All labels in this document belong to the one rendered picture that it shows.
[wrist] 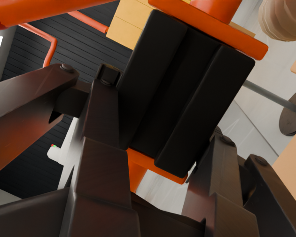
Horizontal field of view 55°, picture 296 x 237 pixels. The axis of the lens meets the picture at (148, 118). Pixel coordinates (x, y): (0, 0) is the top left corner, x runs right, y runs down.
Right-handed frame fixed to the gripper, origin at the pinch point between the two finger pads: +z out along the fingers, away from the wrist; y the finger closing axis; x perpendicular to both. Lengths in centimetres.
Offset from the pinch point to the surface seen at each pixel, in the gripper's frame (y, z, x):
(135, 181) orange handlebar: 0.5, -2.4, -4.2
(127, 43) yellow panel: -70, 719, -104
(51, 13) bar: -8.2, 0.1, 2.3
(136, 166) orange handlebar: 0.1, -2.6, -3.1
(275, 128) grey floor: 111, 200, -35
